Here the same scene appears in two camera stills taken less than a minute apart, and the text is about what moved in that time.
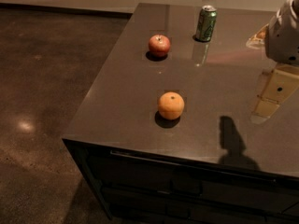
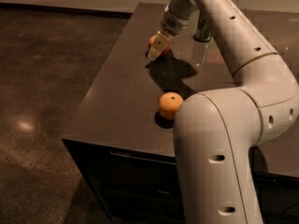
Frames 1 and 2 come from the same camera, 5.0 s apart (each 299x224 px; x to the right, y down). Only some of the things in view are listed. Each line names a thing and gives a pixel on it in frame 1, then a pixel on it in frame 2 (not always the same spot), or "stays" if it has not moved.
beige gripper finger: x=279 y=84 → x=159 y=45
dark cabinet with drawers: x=142 y=187 stays
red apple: x=159 y=45 stays
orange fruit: x=171 y=105 stays
